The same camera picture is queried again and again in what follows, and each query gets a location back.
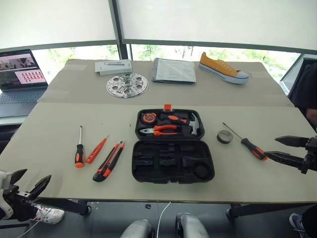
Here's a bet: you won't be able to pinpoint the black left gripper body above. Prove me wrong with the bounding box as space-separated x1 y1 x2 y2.
7 184 38 222

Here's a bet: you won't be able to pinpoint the thin white cable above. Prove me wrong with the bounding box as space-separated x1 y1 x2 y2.
157 201 172 238

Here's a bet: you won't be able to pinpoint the open grey laptop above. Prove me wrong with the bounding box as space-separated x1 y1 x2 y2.
0 49 49 118

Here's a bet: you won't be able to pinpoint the orange black tape measure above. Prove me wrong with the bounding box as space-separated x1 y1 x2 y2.
140 112 158 124

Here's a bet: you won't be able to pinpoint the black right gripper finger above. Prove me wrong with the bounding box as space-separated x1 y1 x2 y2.
274 135 309 149
264 151 305 169

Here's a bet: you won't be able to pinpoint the blue grey sneaker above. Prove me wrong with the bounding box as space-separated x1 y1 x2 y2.
289 212 309 233

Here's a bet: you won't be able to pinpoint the black table leg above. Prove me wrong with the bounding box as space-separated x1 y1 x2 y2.
225 203 307 219
33 197 92 216

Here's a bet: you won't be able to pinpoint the yellow canvas sneaker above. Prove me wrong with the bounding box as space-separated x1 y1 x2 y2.
198 52 250 85

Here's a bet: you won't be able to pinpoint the white red sneaker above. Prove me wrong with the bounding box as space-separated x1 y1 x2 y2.
30 203 65 225

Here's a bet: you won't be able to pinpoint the dark window frame post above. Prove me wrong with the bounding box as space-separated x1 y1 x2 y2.
108 0 132 61

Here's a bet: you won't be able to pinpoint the black tool case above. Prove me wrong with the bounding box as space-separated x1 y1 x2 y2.
131 104 215 184

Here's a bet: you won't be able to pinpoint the hammer with orange black handle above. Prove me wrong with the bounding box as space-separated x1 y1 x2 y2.
158 111 201 137

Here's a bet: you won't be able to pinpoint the white roller blind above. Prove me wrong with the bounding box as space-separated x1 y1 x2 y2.
116 0 317 54
0 0 118 50

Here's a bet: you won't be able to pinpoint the orange handled pliers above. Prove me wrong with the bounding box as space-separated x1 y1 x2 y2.
139 124 179 137

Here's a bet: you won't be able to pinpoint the short orange black screwdriver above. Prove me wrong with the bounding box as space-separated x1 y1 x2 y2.
74 125 85 169

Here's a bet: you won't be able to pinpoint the orange black utility knife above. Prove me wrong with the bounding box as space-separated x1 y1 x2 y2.
92 140 125 183

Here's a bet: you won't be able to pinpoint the flat grey white box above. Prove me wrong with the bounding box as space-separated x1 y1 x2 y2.
95 59 133 77

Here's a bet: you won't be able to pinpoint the round metal steamer plate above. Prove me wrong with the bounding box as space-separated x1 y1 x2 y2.
106 71 150 99

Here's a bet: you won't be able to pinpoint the orange voltage tester pen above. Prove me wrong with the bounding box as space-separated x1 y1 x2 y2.
85 134 110 165

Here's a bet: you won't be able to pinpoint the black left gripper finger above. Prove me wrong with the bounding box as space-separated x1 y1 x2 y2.
27 175 52 199
9 169 27 185

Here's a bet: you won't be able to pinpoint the black tape roll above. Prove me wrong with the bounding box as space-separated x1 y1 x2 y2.
216 129 234 145

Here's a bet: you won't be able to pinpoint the silver rounded robot leg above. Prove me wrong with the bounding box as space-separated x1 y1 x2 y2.
119 219 156 238
175 212 210 238

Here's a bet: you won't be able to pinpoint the person in black shirt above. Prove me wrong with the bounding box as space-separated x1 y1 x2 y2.
289 61 317 133

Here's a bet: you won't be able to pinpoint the grey folder with paper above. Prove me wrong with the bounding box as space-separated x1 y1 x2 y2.
151 57 197 86

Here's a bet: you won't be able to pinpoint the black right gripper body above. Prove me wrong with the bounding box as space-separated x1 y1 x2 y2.
301 136 317 175

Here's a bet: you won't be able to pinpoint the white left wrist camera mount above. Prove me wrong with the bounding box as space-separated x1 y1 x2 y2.
0 170 14 220

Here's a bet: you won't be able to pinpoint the long orange black screwdriver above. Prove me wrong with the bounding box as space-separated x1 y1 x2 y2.
222 122 269 162

